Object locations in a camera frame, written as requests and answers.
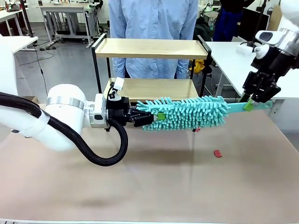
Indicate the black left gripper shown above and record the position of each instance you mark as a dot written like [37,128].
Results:
[119,109]

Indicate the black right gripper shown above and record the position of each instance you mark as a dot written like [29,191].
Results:
[273,60]

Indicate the teal chenille duster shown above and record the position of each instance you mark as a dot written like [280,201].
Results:
[187,114]

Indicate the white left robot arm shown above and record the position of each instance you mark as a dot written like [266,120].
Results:
[63,98]

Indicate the person's right forearm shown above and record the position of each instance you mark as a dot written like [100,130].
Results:
[119,67]

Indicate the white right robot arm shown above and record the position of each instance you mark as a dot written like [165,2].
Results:
[290,9]

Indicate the person's left forearm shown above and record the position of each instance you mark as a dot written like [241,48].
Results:
[182,68]

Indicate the two-tier wooden metal shelf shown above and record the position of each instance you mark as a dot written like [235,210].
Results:
[149,47]

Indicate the large white side table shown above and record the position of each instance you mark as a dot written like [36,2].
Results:
[229,63]

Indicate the yellow cloth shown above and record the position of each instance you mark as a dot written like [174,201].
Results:
[198,65]

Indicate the black monitor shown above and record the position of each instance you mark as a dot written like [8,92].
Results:
[250,21]

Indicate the background person in dark blue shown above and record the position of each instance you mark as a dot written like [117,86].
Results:
[225,23]

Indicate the brown cardboard panel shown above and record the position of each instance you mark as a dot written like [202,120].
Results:
[276,16]

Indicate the chair with dark jacket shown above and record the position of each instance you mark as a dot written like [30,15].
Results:
[203,30]

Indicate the person in light blue shirt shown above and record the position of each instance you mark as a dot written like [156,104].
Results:
[151,21]

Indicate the brown cardboard box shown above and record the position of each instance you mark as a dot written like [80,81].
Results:
[31,100]

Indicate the black power strip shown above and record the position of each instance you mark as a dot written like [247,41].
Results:
[46,48]

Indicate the white background workbench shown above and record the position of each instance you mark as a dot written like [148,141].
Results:
[60,9]

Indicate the small white side table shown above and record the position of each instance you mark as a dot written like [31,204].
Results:
[25,42]

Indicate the black pole stand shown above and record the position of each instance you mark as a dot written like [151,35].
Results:
[26,18]

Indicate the white background desk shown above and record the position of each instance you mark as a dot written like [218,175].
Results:
[9,14]

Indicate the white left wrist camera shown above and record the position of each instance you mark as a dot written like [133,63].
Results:
[119,83]

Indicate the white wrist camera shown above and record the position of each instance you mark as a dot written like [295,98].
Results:
[268,37]
[119,83]

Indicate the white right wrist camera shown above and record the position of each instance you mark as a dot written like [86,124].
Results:
[268,37]

